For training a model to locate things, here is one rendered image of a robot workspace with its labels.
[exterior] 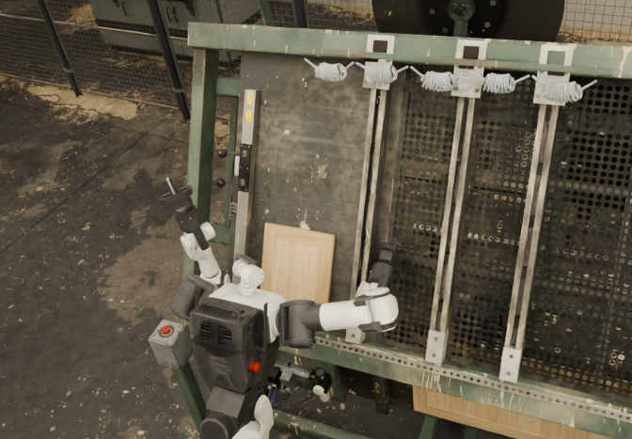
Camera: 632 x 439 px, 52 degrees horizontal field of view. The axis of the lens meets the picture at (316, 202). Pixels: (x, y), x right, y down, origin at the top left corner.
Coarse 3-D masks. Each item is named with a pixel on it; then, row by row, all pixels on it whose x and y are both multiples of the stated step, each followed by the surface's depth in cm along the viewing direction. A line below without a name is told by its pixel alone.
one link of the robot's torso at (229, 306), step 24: (192, 312) 213; (216, 312) 214; (240, 312) 214; (264, 312) 212; (192, 336) 216; (216, 336) 211; (240, 336) 207; (264, 336) 215; (216, 360) 217; (240, 360) 211; (264, 360) 222; (216, 384) 223; (240, 384) 218
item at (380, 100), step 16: (368, 48) 236; (368, 64) 225; (384, 64) 234; (368, 80) 227; (384, 80) 235; (384, 96) 239; (384, 112) 241; (368, 128) 244; (384, 128) 244; (368, 144) 244; (384, 144) 247; (368, 160) 245; (384, 160) 250; (368, 176) 247; (368, 192) 248; (368, 208) 252; (368, 224) 249; (368, 240) 250; (368, 256) 251; (368, 272) 253; (352, 288) 255; (352, 336) 258
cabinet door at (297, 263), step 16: (272, 224) 271; (272, 240) 272; (288, 240) 269; (304, 240) 266; (320, 240) 263; (272, 256) 273; (288, 256) 271; (304, 256) 268; (320, 256) 264; (272, 272) 274; (288, 272) 272; (304, 272) 269; (320, 272) 265; (272, 288) 275; (288, 288) 273; (304, 288) 270; (320, 288) 266
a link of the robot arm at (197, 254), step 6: (186, 240) 242; (186, 246) 243; (192, 246) 244; (198, 246) 254; (186, 252) 250; (192, 252) 245; (198, 252) 252; (204, 252) 252; (210, 252) 252; (192, 258) 247; (198, 258) 249; (204, 258) 251
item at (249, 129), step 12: (252, 108) 265; (252, 120) 266; (252, 132) 266; (252, 144) 268; (252, 156) 269; (252, 168) 271; (252, 180) 273; (240, 192) 273; (252, 192) 274; (240, 204) 273; (240, 216) 274; (240, 228) 275; (240, 240) 276; (240, 252) 277; (240, 276) 278
